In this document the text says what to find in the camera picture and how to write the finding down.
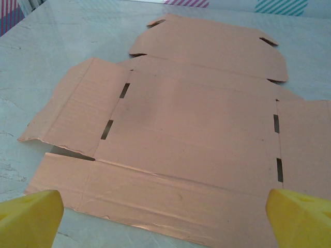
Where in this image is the orange paper box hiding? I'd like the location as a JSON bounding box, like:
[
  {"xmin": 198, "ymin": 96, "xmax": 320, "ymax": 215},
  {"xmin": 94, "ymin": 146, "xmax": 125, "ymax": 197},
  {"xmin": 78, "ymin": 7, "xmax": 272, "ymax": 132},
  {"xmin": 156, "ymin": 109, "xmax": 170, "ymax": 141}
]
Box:
[{"xmin": 17, "ymin": 13, "xmax": 331, "ymax": 248}]

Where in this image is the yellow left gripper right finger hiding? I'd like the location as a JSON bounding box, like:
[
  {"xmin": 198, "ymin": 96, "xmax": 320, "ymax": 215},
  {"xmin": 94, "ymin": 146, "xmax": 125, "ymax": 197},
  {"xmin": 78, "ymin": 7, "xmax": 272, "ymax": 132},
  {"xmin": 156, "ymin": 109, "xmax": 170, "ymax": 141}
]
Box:
[{"xmin": 265, "ymin": 188, "xmax": 331, "ymax": 248}]

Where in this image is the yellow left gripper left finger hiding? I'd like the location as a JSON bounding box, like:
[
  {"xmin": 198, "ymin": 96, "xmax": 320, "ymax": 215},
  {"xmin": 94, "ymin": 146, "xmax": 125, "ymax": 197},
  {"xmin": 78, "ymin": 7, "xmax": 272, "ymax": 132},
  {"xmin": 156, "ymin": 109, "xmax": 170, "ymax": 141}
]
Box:
[{"xmin": 0, "ymin": 190, "xmax": 65, "ymax": 248}]

